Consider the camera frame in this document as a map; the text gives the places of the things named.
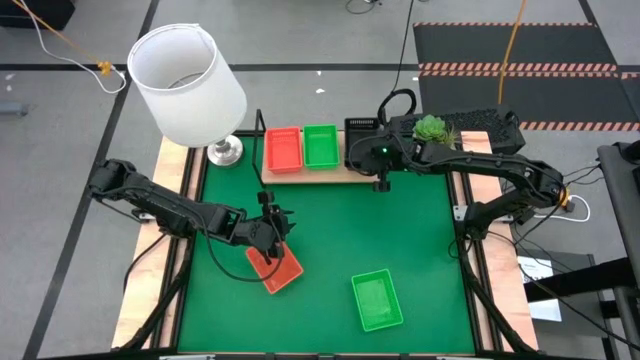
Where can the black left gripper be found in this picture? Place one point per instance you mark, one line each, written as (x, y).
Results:
(255, 230)

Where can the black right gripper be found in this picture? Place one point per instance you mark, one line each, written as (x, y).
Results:
(385, 157)

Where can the orange plastic slotted basket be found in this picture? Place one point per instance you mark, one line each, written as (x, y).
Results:
(285, 272)
(283, 150)

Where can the black plastic slotted basket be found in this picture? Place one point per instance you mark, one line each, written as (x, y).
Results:
(361, 124)

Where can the green plastic slotted basket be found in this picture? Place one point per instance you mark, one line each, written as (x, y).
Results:
(321, 146)
(377, 300)

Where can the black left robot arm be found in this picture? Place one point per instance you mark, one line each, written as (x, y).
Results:
(165, 210)

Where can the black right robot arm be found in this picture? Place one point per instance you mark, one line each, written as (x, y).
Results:
(500, 162)

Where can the green table mat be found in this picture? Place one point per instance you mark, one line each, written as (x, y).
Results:
(325, 225)

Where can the succulent in white patterned pot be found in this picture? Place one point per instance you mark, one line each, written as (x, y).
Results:
(430, 129)

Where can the black perforated computer tower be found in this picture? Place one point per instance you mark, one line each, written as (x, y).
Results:
(480, 125)

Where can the white shade silver table lamp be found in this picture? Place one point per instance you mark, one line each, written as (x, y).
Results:
(200, 110)

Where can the black hazard striped floor mat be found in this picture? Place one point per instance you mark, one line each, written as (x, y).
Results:
(500, 45)
(550, 100)

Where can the white paper sheet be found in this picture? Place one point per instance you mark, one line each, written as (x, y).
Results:
(545, 310)

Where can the black cart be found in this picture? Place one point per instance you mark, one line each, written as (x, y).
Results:
(620, 200)

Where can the grey floor object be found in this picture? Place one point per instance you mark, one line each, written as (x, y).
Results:
(12, 109)

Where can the dark floor box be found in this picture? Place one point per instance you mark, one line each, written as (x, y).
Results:
(35, 12)

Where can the silver frame bracket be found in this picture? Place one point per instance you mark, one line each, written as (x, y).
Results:
(150, 216)
(460, 212)

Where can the black aluminium rig frame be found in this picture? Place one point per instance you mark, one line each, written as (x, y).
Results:
(156, 302)

